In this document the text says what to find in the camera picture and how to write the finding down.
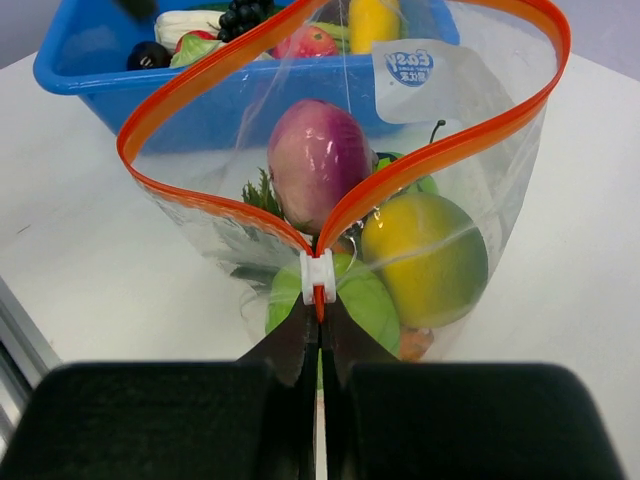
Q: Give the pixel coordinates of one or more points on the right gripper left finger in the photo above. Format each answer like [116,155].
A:
[285,348]

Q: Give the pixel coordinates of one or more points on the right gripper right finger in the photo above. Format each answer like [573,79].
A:
[344,343]

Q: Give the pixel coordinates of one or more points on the green toy apple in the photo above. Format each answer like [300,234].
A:
[361,291]

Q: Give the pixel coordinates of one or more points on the toy orange persimmon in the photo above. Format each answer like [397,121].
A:
[414,343]

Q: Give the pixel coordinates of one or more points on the yellow-green toy mango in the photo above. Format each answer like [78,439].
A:
[430,255]

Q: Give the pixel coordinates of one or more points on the clear orange-zip bag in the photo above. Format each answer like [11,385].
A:
[375,153]

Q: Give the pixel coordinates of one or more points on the purple toy onion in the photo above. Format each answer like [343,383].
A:
[317,153]

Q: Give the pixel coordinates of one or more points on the red toy apple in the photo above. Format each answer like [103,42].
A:
[308,42]

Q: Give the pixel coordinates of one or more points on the toy lettuce cabbage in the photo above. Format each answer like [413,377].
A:
[192,51]

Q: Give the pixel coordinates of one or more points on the yellow toy lemon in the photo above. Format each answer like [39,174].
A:
[371,21]

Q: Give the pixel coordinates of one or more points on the small red toy tomato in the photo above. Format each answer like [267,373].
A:
[197,34]

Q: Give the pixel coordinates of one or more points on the dark toy eggplant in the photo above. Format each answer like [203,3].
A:
[148,55]

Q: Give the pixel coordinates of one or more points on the dark toy grapes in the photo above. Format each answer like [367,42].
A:
[242,16]

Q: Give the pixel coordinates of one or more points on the white toy radish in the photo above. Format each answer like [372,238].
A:
[171,26]

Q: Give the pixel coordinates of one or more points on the aluminium front rail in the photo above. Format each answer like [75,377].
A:
[26,358]

